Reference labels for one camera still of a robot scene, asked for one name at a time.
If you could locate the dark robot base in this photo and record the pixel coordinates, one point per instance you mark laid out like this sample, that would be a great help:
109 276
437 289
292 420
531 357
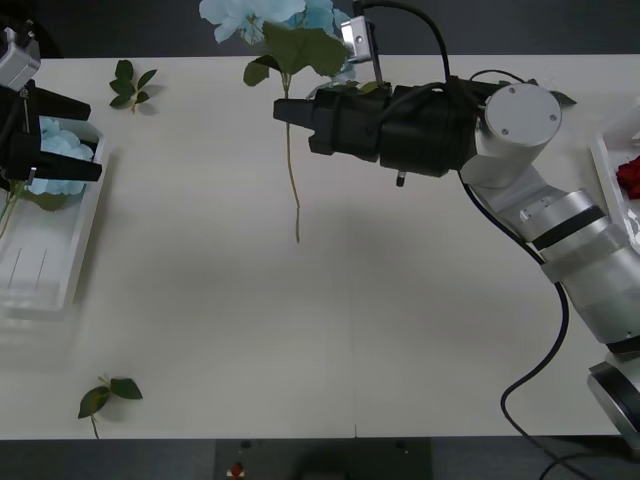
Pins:
350 460

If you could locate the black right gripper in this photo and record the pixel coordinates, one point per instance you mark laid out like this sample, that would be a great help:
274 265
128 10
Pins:
350 122

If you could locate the pale blue flower with stem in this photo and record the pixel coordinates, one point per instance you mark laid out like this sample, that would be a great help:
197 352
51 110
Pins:
300 47
60 137

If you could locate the red rose with green stem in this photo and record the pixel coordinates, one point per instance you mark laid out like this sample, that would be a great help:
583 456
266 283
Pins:
631 170

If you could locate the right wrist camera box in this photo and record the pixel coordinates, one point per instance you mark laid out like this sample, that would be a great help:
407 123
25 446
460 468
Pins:
357 40

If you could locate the shallow white box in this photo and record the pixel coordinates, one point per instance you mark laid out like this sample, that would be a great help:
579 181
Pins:
607 165
50 260

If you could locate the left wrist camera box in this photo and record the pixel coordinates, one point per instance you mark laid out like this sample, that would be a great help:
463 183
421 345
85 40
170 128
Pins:
17 60

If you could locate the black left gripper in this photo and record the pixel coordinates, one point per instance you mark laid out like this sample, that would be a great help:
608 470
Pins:
20 150

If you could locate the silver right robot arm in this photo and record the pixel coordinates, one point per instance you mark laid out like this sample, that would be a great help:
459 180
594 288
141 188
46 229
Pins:
520 117

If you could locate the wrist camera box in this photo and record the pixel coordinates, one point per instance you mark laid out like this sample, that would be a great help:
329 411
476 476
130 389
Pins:
357 40
17 60

